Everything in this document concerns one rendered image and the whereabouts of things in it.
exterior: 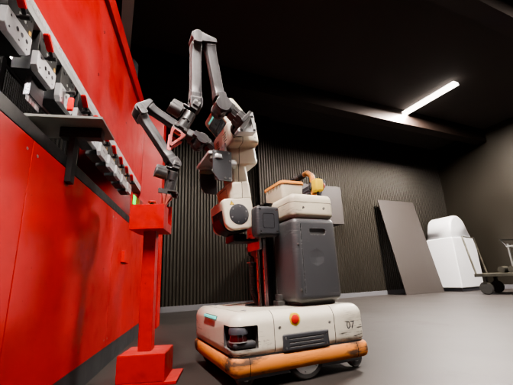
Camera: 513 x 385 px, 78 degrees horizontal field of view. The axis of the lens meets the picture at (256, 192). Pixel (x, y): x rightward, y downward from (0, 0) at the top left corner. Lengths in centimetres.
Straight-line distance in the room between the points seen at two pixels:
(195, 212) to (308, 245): 387
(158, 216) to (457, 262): 668
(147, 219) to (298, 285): 77
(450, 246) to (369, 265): 172
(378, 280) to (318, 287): 550
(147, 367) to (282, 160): 509
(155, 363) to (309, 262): 80
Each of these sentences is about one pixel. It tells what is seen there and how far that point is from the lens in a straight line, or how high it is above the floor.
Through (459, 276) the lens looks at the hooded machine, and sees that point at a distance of 758.
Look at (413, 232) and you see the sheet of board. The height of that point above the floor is 122.
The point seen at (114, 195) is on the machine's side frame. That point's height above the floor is 131.
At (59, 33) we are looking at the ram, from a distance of 171.
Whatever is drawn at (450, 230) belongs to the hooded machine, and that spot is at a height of 121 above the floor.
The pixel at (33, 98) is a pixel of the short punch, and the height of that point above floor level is 110.
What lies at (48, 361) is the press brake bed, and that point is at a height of 18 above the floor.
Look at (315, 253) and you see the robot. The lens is 156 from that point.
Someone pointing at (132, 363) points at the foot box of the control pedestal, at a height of 9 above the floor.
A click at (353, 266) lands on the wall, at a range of 661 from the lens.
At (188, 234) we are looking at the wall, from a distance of 517.
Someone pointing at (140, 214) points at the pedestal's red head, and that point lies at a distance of 160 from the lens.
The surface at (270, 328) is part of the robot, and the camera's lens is 139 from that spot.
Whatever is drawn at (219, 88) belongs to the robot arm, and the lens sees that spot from 165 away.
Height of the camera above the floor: 41
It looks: 15 degrees up
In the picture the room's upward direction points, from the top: 3 degrees counter-clockwise
